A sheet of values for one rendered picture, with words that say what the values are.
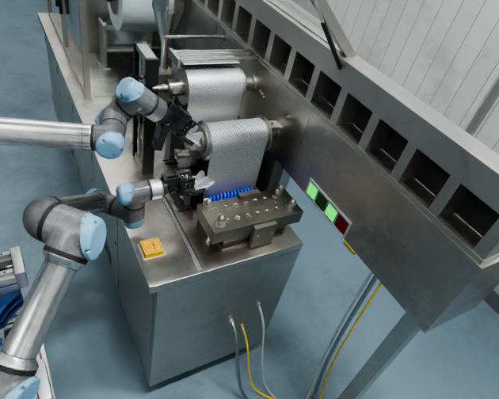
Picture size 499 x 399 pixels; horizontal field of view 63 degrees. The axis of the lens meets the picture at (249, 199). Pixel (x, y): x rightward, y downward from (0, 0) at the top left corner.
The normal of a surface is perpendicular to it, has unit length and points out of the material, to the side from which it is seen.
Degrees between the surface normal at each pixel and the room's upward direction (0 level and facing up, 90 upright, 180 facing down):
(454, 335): 0
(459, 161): 90
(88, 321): 0
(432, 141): 90
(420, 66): 90
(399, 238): 90
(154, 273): 0
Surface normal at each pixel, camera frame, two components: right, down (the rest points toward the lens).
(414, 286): -0.87, 0.18
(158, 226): 0.19, -0.74
